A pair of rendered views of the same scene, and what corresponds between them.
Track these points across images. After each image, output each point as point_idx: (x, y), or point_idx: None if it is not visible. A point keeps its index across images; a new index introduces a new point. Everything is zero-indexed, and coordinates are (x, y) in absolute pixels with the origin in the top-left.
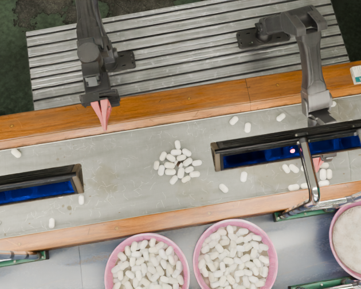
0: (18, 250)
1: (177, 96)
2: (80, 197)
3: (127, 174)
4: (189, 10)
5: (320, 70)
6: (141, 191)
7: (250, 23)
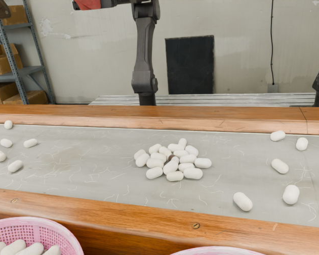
0: None
1: (203, 109)
2: (16, 160)
3: (95, 159)
4: (240, 95)
5: None
6: (96, 178)
7: (306, 104)
